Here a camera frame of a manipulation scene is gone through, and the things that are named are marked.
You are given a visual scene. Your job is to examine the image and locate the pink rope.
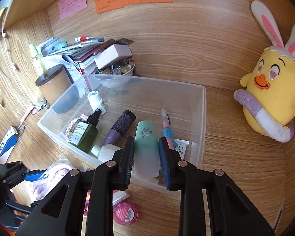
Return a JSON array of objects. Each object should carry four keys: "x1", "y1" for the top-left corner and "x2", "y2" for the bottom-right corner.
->
[{"x1": 29, "y1": 160, "x2": 77, "y2": 202}]

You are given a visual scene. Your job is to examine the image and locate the pink braided bracelet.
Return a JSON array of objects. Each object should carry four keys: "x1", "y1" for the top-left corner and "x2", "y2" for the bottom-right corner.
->
[{"x1": 64, "y1": 113, "x2": 89, "y2": 142}]

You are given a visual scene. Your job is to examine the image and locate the purple bottle black cap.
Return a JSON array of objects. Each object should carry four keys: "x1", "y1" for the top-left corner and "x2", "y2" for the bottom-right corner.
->
[{"x1": 102, "y1": 110, "x2": 136, "y2": 147}]

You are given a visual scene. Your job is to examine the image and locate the teal lilac bottle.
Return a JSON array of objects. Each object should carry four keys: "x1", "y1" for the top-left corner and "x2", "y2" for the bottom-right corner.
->
[{"x1": 134, "y1": 120, "x2": 160, "y2": 179}]

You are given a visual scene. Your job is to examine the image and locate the white cream tube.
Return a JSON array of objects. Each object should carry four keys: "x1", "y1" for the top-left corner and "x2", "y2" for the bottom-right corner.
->
[{"x1": 91, "y1": 145, "x2": 101, "y2": 157}]

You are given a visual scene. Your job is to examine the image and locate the white gauze bandage roll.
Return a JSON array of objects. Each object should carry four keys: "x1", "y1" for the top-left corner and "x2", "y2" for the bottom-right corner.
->
[{"x1": 98, "y1": 144, "x2": 121, "y2": 162}]

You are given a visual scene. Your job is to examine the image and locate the pink round tin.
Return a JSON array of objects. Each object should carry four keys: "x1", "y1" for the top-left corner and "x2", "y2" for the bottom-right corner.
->
[{"x1": 113, "y1": 202, "x2": 138, "y2": 225}]

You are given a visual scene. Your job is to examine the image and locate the small white green tube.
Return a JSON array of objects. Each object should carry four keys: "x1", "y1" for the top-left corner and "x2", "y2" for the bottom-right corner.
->
[{"x1": 174, "y1": 138, "x2": 189, "y2": 159}]

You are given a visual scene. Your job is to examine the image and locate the clear plastic storage bin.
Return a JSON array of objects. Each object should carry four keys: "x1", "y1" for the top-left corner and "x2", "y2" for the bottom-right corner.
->
[{"x1": 36, "y1": 73, "x2": 207, "y2": 194}]

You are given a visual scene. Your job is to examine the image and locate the brown mug with lid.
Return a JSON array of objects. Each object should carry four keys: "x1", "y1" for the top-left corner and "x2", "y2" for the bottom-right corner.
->
[{"x1": 35, "y1": 65, "x2": 72, "y2": 105}]

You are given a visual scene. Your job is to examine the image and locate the white pill bottle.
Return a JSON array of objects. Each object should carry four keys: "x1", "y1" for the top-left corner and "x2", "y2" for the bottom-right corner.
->
[{"x1": 87, "y1": 91, "x2": 107, "y2": 115}]

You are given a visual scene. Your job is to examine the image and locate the pink blue pen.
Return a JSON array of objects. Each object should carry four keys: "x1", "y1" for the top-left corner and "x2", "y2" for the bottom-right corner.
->
[{"x1": 161, "y1": 108, "x2": 177, "y2": 150}]

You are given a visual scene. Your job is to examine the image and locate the yellow chick plush toy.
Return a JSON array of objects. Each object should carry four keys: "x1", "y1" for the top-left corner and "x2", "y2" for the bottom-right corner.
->
[{"x1": 233, "y1": 0, "x2": 295, "y2": 143}]

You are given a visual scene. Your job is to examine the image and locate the bowl of glass marbles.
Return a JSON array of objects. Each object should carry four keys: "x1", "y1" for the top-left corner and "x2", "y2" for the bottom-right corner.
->
[{"x1": 92, "y1": 57, "x2": 136, "y2": 89}]

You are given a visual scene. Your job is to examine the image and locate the stack of books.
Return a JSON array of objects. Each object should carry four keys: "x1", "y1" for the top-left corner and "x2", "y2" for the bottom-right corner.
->
[{"x1": 38, "y1": 38, "x2": 133, "y2": 71}]

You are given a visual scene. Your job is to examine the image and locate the red white marker pen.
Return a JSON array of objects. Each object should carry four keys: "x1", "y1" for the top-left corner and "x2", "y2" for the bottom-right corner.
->
[{"x1": 74, "y1": 36, "x2": 105, "y2": 43}]

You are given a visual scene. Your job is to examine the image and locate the white rectangular box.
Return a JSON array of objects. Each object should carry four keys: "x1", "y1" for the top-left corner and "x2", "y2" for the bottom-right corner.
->
[{"x1": 94, "y1": 44, "x2": 133, "y2": 70}]

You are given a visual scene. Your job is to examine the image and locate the pink sticky note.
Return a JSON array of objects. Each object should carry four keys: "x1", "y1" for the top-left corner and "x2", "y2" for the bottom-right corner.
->
[{"x1": 57, "y1": 0, "x2": 87, "y2": 21}]

